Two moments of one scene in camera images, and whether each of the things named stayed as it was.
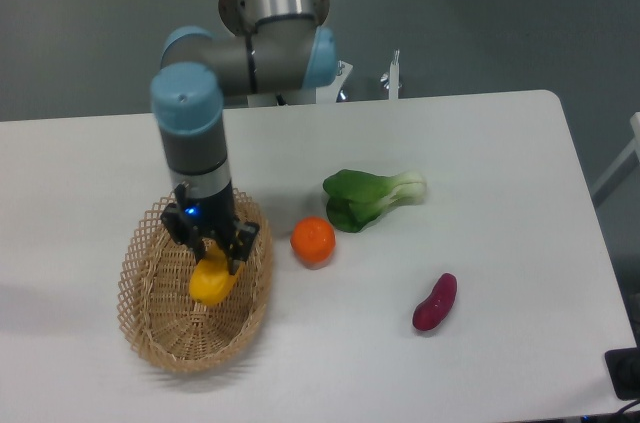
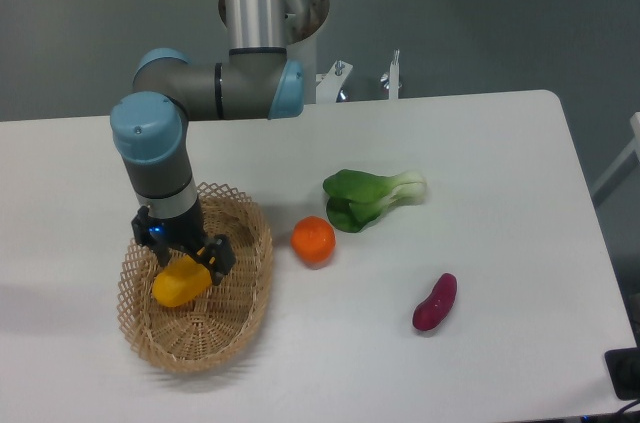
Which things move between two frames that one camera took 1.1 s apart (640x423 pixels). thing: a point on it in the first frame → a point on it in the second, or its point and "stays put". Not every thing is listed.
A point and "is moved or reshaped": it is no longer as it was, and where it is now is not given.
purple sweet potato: [433, 310] stays put
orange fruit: [313, 240] stays put
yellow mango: [211, 278] is moved or reshaped
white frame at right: [631, 150] stays put
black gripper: [212, 217] → [183, 235]
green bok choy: [357, 199] stays put
